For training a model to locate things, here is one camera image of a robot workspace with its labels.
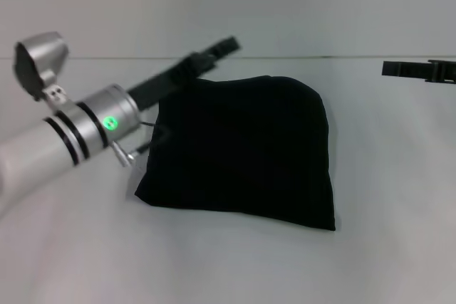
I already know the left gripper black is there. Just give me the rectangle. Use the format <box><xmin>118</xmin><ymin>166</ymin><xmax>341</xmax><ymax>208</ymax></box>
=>
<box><xmin>127</xmin><ymin>35</ymin><xmax>243</xmax><ymax>112</ymax></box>

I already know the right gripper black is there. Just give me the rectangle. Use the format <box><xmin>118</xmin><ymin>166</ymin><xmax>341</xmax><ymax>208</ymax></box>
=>
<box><xmin>380</xmin><ymin>58</ymin><xmax>456</xmax><ymax>85</ymax></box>

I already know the black shirt with FREE print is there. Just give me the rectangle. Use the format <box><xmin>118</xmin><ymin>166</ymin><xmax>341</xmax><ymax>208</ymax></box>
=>
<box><xmin>134</xmin><ymin>75</ymin><xmax>338</xmax><ymax>232</ymax></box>

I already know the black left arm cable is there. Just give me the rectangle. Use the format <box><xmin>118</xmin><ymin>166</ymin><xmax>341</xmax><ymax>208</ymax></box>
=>
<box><xmin>111</xmin><ymin>120</ymin><xmax>172</xmax><ymax>168</ymax></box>

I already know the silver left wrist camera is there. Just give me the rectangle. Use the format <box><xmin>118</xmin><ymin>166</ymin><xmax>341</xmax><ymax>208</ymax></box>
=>
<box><xmin>13</xmin><ymin>31</ymin><xmax>71</xmax><ymax>111</ymax></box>

